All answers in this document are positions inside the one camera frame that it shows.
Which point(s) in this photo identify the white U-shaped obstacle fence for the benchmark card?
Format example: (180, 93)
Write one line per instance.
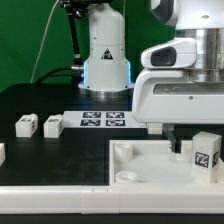
(117, 198)

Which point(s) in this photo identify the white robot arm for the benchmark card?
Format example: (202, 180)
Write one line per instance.
(197, 48)

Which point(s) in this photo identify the white marker plate with tags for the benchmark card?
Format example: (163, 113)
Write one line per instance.
(100, 119)

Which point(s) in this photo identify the white square tabletop tray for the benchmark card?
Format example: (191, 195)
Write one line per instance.
(150, 161)

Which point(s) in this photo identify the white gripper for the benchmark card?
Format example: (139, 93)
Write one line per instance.
(167, 96)

